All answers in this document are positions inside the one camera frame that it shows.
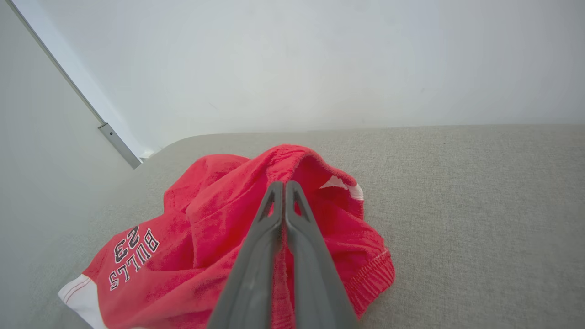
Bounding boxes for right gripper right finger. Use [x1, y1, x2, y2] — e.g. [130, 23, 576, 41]
[285, 180, 360, 329]

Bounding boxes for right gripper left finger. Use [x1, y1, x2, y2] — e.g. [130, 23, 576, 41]
[208, 181, 285, 329]

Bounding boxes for red Bulls shorts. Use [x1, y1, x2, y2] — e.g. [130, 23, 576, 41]
[58, 144, 396, 329]

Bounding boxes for grey metal rail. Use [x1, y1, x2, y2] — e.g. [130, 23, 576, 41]
[5, 0, 144, 170]

